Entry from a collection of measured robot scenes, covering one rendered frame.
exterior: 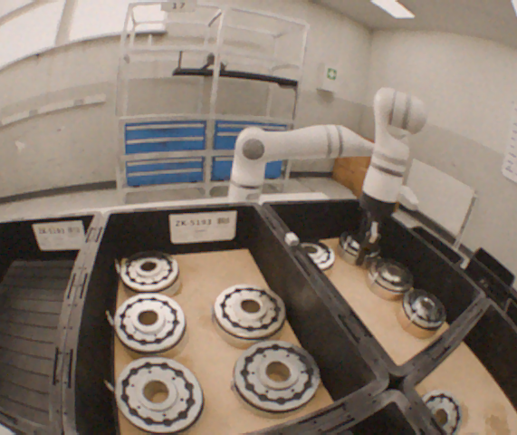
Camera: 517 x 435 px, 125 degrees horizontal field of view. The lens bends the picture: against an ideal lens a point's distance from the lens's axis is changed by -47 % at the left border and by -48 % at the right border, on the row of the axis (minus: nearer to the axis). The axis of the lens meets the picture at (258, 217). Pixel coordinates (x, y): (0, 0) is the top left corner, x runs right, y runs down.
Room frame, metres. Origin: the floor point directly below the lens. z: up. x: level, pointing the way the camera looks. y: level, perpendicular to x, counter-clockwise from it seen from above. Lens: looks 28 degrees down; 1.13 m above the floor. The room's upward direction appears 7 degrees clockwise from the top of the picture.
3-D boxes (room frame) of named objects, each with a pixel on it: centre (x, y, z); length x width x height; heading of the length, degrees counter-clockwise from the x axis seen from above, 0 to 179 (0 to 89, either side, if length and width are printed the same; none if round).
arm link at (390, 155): (0.43, -0.22, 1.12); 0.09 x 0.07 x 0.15; 63
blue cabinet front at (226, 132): (2.33, 0.15, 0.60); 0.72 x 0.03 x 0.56; 116
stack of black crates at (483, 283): (0.79, -1.51, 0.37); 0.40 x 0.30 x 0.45; 26
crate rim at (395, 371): (0.33, -0.21, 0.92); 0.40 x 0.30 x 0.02; 23
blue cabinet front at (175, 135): (1.97, 0.87, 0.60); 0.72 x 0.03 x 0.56; 116
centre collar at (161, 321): (0.18, 0.13, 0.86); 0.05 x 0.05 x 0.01
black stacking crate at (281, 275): (0.21, 0.06, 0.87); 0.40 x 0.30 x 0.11; 23
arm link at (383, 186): (0.42, -0.25, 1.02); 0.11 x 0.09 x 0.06; 74
